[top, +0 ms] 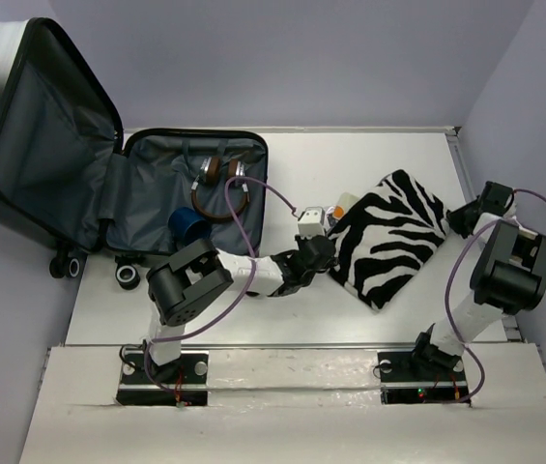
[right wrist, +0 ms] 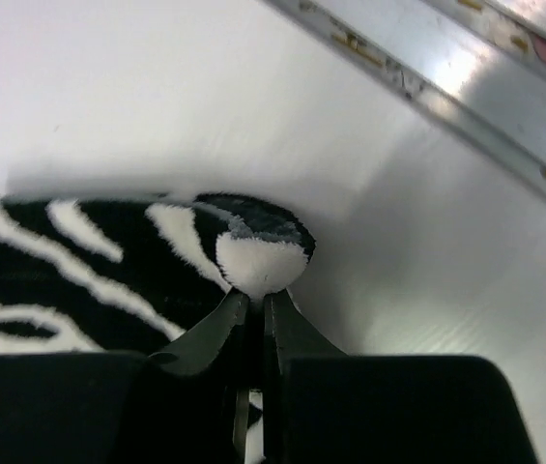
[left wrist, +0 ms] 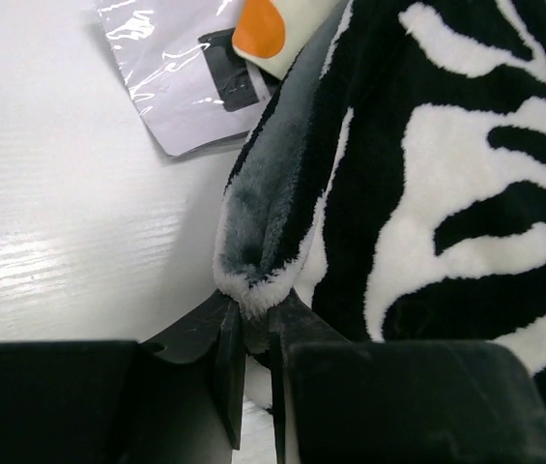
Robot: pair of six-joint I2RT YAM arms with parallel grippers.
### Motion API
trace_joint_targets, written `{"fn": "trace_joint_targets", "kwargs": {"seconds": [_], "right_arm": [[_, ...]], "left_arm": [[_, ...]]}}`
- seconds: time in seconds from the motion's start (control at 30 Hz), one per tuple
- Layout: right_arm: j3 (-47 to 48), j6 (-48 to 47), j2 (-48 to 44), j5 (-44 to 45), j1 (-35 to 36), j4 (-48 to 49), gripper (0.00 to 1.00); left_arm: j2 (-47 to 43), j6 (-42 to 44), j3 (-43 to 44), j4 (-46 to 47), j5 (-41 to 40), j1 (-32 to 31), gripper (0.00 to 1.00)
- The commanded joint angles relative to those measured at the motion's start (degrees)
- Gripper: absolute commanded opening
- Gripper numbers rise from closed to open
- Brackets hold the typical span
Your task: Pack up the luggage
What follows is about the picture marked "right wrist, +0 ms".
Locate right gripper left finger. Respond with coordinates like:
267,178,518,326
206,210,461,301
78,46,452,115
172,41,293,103
0,291,249,463

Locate zebra striped blanket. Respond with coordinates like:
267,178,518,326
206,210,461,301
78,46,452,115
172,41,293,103
0,191,317,464

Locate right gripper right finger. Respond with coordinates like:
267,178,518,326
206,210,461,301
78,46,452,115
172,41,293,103
263,292,537,463

